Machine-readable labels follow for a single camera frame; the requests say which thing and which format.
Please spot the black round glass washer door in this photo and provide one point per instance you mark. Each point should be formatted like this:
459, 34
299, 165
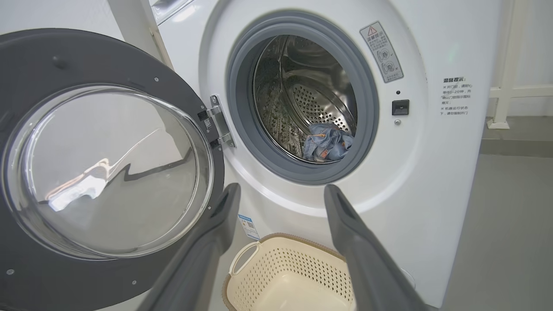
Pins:
86, 56

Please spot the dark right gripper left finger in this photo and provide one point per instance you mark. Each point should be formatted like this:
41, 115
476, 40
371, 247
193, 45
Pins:
198, 268

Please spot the blue energy label sticker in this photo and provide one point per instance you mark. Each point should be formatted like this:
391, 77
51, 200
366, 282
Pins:
249, 226

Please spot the white wall conduit post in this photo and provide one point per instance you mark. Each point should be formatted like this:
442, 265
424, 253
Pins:
505, 65

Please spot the white front-load washing machine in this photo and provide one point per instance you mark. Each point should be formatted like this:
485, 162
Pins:
432, 181

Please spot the grey rubber door gasket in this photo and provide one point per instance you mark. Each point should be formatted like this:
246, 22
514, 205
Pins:
239, 103

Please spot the blue cartoon print garment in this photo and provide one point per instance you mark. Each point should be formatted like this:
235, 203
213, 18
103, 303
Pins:
341, 138
317, 144

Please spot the cream perforated laundry basket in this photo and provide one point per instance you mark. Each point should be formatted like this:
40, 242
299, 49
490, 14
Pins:
293, 280

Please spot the black door latch socket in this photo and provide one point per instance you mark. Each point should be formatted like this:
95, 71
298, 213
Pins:
400, 107

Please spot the grey warning sticker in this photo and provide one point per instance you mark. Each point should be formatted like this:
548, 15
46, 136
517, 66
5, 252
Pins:
382, 52

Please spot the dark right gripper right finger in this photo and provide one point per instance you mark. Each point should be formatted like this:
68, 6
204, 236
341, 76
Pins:
371, 276

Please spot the metal door hinge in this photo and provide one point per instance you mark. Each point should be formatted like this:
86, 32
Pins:
220, 125

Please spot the perforated steel washer drum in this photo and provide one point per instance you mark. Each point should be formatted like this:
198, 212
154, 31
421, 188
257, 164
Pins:
311, 90

